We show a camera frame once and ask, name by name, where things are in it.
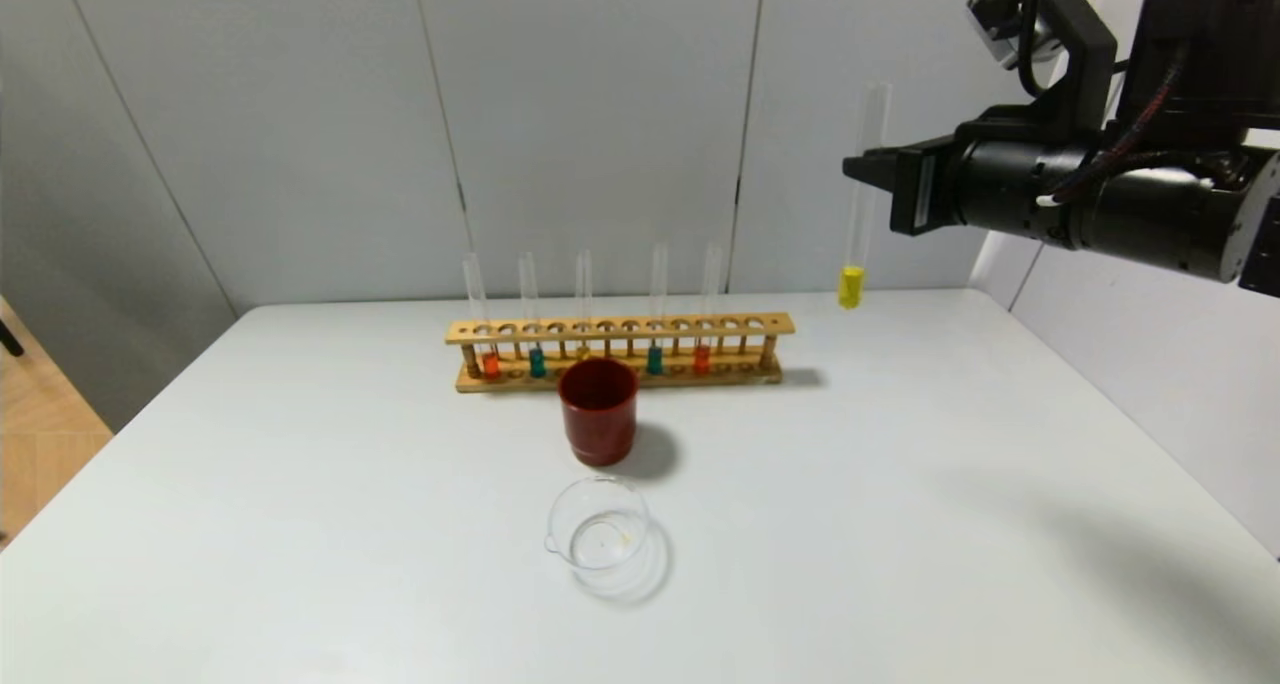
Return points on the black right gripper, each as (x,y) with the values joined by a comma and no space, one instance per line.
(919,190)

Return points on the wooden test tube rack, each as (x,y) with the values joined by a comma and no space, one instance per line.
(620,330)

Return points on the red plastic cup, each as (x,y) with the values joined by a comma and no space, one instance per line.
(598,414)

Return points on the test tube with yellow liquid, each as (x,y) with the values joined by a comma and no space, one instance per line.
(851,286)
(583,294)

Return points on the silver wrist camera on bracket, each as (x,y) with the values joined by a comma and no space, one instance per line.
(1085,54)

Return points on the small black floor object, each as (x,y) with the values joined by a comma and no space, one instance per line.
(8,337)

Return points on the test tube with orange liquid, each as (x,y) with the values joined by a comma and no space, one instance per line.
(490,366)

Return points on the test tube with blue liquid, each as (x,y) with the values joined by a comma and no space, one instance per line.
(655,362)
(537,364)

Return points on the test tube with red liquid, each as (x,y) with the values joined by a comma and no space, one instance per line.
(702,361)

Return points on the clear glass bowl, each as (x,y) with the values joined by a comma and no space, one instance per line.
(600,534)

